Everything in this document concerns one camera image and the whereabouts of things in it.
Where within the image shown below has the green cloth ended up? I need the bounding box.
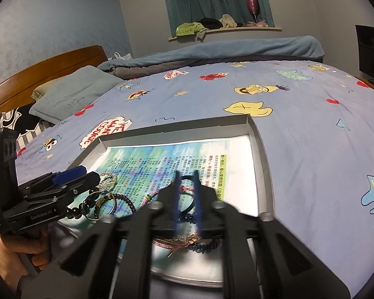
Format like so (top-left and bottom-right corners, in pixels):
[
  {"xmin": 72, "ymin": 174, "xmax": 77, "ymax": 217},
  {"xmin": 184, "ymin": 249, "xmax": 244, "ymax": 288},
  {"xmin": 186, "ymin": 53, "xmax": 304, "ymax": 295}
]
[{"xmin": 175, "ymin": 22, "xmax": 203, "ymax": 37}]

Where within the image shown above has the window sill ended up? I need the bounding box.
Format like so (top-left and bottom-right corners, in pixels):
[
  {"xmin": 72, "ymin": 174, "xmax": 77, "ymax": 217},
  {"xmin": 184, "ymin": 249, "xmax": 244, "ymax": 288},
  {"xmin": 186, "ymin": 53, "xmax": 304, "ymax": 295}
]
[{"xmin": 168, "ymin": 26, "xmax": 282, "ymax": 42}]

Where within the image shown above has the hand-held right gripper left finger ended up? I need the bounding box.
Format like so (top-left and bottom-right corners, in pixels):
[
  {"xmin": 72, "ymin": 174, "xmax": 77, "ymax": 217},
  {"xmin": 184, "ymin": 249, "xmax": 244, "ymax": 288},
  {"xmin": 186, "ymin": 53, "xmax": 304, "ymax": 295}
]
[{"xmin": 22, "ymin": 171, "xmax": 183, "ymax": 299}]

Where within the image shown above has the beige cloth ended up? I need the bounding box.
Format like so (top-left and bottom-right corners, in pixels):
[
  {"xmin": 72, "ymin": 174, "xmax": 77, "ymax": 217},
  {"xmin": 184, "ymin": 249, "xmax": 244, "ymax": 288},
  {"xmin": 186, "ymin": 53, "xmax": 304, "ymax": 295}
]
[{"xmin": 220, "ymin": 14, "xmax": 239, "ymax": 28}]

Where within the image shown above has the pink bracelet with gold charms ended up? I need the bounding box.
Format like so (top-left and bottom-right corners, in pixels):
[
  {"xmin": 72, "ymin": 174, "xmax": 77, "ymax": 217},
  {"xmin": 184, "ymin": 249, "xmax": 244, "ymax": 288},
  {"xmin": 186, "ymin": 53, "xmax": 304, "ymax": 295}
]
[{"xmin": 153, "ymin": 236, "xmax": 203, "ymax": 257}]

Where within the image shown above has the pearl bracelet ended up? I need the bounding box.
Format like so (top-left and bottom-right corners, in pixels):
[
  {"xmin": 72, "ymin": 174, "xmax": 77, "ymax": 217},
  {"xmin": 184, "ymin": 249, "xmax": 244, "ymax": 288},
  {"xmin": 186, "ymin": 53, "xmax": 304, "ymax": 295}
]
[{"xmin": 96, "ymin": 172, "xmax": 118, "ymax": 190}]

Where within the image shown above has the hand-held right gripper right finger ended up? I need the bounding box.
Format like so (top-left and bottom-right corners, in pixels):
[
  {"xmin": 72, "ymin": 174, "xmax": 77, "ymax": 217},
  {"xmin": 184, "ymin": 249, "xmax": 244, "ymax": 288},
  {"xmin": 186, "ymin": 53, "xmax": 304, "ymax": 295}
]
[{"xmin": 193, "ymin": 170, "xmax": 362, "ymax": 299}]

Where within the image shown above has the pink glass-shaped balloon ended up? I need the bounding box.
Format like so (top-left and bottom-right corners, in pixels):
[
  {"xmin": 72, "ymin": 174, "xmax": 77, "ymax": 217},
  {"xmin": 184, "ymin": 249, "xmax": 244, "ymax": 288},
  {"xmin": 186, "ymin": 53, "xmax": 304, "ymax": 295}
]
[{"xmin": 246, "ymin": 0, "xmax": 260, "ymax": 22}]

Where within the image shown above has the printed paper sheet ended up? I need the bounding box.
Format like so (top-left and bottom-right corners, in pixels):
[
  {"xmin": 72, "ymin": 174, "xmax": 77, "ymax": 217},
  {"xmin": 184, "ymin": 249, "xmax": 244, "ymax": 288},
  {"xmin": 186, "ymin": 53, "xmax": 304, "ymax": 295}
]
[{"xmin": 81, "ymin": 135, "xmax": 259, "ymax": 284}]

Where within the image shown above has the small dark bead bracelet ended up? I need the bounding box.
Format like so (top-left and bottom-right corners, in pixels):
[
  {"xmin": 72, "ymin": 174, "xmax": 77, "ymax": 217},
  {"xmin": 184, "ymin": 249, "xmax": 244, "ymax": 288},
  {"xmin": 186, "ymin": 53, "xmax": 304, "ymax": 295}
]
[{"xmin": 92, "ymin": 193, "xmax": 135, "ymax": 217}]

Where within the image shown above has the gray-blue pillow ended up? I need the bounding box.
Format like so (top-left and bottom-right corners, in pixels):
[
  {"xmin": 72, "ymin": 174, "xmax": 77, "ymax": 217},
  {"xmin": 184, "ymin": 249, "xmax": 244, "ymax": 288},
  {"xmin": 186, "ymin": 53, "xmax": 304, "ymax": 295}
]
[{"xmin": 29, "ymin": 65, "xmax": 125, "ymax": 124}]

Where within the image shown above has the black cord bracelet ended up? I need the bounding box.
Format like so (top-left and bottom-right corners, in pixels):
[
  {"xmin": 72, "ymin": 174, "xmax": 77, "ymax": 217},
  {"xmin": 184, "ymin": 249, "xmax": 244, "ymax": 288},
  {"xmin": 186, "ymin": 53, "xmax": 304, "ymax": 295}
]
[{"xmin": 178, "ymin": 175, "xmax": 206, "ymax": 224}]

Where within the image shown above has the silver bangle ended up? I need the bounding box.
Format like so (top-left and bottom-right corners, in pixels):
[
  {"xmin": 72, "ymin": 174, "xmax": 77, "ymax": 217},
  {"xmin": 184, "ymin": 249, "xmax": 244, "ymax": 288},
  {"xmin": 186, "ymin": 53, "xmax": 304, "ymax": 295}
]
[{"xmin": 86, "ymin": 191, "xmax": 116, "ymax": 223}]

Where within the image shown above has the wooden headboard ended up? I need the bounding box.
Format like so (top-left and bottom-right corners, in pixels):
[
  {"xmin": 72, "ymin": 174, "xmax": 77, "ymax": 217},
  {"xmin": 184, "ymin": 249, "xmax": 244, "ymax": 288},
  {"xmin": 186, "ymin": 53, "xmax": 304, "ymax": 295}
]
[{"xmin": 0, "ymin": 45, "xmax": 108, "ymax": 128}]

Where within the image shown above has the dark blue braided bracelet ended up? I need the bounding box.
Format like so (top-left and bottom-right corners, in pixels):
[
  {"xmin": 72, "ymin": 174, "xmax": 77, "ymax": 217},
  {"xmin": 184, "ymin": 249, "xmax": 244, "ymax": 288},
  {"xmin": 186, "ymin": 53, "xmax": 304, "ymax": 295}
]
[{"xmin": 187, "ymin": 237, "xmax": 222, "ymax": 253}]

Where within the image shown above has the person's left hand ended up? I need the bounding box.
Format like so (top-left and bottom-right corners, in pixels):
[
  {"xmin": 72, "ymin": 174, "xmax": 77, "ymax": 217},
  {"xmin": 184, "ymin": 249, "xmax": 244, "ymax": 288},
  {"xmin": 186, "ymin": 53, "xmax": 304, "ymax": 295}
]
[{"xmin": 0, "ymin": 226, "xmax": 52, "ymax": 290}]

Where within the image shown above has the blue blanket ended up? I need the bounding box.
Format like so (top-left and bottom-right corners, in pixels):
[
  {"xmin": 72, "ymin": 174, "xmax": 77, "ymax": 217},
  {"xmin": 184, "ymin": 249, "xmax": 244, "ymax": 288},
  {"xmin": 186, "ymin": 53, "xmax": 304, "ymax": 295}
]
[{"xmin": 96, "ymin": 35, "xmax": 326, "ymax": 71}]

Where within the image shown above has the gray cardboard box tray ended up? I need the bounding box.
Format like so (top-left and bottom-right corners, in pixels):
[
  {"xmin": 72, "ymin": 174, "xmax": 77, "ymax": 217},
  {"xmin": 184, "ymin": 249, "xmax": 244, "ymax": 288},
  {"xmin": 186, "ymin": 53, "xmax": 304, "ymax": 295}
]
[{"xmin": 58, "ymin": 114, "xmax": 276, "ymax": 289}]

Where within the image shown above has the black monitor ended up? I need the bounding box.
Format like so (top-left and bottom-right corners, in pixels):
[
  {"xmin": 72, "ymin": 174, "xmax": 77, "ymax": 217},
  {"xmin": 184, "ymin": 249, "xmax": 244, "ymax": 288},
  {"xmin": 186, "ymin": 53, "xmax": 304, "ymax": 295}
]
[{"xmin": 355, "ymin": 24, "xmax": 374, "ymax": 92}]

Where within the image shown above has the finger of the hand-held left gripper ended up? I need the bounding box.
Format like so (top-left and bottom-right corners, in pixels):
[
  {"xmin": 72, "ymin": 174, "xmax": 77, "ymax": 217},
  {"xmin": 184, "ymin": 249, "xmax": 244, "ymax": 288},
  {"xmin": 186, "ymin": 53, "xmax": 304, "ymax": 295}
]
[
  {"xmin": 22, "ymin": 172, "xmax": 101, "ymax": 209},
  {"xmin": 17, "ymin": 166, "xmax": 88, "ymax": 194}
]

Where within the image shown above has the black cloth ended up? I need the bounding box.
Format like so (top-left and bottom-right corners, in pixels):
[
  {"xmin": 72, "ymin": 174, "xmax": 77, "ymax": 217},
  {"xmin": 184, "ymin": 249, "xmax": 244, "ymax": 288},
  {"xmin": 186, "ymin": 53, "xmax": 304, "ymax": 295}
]
[{"xmin": 197, "ymin": 18, "xmax": 224, "ymax": 29}]

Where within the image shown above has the beige pillow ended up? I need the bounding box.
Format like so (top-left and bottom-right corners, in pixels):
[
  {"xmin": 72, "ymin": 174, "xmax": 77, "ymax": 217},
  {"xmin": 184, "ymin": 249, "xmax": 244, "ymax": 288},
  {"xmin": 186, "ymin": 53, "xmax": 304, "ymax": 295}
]
[{"xmin": 31, "ymin": 76, "xmax": 63, "ymax": 102}]

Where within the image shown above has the pink woven cord bracelet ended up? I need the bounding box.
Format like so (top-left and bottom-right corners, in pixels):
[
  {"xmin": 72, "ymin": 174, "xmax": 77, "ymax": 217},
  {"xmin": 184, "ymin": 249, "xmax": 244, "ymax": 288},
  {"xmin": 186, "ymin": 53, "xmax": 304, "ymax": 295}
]
[{"xmin": 146, "ymin": 185, "xmax": 206, "ymax": 203}]

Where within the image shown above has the gray blanket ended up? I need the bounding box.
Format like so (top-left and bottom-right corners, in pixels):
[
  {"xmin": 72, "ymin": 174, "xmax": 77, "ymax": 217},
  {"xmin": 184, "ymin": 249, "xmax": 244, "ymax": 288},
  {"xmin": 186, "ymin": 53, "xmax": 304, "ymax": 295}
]
[{"xmin": 107, "ymin": 58, "xmax": 325, "ymax": 78}]

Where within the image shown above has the large black bead bracelet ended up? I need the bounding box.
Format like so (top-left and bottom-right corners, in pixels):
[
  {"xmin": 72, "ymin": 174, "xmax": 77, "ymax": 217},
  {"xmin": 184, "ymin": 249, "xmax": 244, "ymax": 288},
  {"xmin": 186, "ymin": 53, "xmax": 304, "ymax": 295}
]
[{"xmin": 65, "ymin": 198, "xmax": 95, "ymax": 222}]

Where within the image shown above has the black and white striped pillow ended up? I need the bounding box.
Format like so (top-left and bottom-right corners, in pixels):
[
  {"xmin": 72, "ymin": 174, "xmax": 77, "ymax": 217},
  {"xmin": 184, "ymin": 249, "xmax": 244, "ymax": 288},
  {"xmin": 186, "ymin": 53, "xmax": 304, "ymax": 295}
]
[{"xmin": 0, "ymin": 105, "xmax": 55, "ymax": 156}]

